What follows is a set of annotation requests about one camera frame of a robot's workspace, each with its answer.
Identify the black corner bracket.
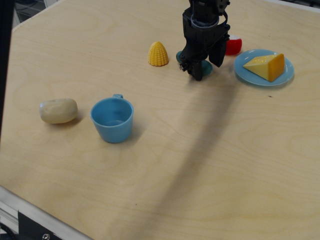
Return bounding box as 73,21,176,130
18,212,61,240

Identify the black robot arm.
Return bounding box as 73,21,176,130
178,0,230,81

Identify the yellow toy cheese wedge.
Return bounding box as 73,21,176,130
243,53,286,82

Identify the black cable bottom left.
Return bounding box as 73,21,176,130
0,224,16,240

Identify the beige toy potato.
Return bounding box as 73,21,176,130
39,98,78,124

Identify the yellow toy corn piece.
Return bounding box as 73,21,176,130
148,41,169,67

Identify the green toy cucumber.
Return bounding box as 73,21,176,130
176,51,213,81

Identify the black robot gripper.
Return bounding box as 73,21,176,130
180,12,230,81

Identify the aluminium table frame rail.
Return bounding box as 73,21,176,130
0,186,90,240

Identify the light blue plastic cup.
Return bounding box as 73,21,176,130
90,94,134,144

